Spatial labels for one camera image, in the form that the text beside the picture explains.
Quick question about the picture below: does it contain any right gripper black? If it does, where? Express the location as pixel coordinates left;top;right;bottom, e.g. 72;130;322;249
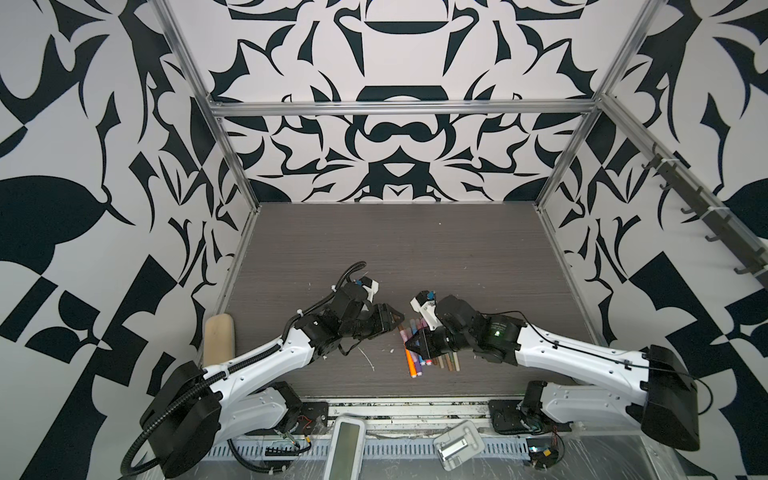
401;325;478;359

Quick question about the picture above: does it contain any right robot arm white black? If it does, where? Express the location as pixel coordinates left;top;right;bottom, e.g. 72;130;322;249
406;291;701;451

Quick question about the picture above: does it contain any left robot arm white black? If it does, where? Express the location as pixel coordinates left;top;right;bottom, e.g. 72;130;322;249
120;277;405;479

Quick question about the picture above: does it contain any pink cap brown pen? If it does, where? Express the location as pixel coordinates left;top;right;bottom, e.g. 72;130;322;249
420;319;445;369

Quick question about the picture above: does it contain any orange highlighter pen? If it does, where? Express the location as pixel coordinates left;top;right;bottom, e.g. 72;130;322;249
398;327;418;378

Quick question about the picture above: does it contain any purple highlighter pen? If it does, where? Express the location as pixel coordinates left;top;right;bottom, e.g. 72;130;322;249
404;322;423;377

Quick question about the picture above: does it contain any white handheld tablet device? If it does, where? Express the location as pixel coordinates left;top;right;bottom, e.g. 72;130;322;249
323;416;367;480

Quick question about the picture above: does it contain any beige sponge block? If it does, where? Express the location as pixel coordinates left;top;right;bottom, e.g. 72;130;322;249
201;313;235;367

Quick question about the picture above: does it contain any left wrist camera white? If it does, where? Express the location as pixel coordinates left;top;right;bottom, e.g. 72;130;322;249
355;276;379;303

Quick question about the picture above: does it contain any aluminium frame front rail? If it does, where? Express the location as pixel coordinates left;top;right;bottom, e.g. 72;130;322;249
287;394;643;439

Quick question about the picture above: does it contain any grey metal bracket box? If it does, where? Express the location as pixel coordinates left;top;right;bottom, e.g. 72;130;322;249
433;421;486;471

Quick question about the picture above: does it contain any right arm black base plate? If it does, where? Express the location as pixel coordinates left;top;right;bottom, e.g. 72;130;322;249
488;400;572;435

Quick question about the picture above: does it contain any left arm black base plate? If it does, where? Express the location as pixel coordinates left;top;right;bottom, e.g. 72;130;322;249
270;401;329;435

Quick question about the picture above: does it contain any black corrugated cable hose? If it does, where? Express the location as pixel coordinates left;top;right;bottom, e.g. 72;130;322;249
119;344;283;478

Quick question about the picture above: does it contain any aluminium frame back beam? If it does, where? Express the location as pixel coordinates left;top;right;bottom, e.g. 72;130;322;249
209;99;596;117

